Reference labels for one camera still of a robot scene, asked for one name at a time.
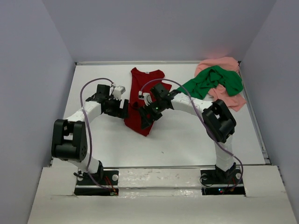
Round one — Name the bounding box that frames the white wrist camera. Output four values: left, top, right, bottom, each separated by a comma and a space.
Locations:
138, 91, 153, 105
111, 85, 126, 100

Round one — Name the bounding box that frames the pink t-shirt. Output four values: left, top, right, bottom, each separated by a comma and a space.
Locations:
193, 57, 246, 112

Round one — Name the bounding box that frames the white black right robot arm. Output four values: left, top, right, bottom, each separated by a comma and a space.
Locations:
138, 83, 236, 183

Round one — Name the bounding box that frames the aluminium right table rail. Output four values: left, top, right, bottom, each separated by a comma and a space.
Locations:
233, 70, 271, 166

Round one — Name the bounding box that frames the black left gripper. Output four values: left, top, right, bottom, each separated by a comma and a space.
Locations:
104, 96, 128, 119

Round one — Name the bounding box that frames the aluminium left table rail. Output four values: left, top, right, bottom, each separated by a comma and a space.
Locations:
48, 157, 54, 168

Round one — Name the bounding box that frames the white front cover board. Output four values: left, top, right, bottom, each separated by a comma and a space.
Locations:
28, 166, 297, 224

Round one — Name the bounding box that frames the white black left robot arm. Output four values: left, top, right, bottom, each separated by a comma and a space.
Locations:
51, 84, 129, 184

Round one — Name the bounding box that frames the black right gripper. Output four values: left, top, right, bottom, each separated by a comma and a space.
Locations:
138, 99, 165, 130

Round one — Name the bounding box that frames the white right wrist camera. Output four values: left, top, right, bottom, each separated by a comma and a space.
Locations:
138, 91, 153, 105

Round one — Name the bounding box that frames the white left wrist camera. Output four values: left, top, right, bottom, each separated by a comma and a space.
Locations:
111, 85, 126, 100

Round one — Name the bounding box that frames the green t-shirt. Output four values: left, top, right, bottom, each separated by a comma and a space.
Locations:
177, 65, 243, 100

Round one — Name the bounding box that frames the aluminium table rail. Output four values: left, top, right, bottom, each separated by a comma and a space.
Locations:
233, 70, 271, 166
48, 157, 54, 168

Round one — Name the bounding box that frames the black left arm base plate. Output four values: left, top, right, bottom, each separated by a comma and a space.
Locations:
73, 169, 119, 196

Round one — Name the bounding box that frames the red t-shirt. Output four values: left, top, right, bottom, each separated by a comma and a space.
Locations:
124, 68, 165, 137

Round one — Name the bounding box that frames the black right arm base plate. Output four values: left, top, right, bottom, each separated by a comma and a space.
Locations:
199, 168, 246, 196

